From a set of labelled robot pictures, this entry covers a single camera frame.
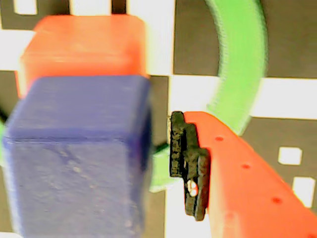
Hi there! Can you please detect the blue cube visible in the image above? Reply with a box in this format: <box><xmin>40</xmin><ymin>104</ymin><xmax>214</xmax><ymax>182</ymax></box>
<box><xmin>2</xmin><ymin>75</ymin><xmax>153</xmax><ymax>238</ymax></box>

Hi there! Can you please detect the green flat ring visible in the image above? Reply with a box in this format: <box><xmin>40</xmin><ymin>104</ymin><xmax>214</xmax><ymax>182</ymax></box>
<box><xmin>0</xmin><ymin>0</ymin><xmax>269</xmax><ymax>193</ymax></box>

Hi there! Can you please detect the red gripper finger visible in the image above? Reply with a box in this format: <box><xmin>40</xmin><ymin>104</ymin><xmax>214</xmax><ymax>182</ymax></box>
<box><xmin>169</xmin><ymin>111</ymin><xmax>317</xmax><ymax>238</ymax></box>

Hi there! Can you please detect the red cube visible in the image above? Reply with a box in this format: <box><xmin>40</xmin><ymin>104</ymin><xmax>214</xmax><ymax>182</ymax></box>
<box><xmin>14</xmin><ymin>14</ymin><xmax>151</xmax><ymax>100</ymax></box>

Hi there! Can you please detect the black white marker mat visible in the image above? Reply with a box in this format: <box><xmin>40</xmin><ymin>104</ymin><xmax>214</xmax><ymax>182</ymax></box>
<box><xmin>0</xmin><ymin>0</ymin><xmax>317</xmax><ymax>238</ymax></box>

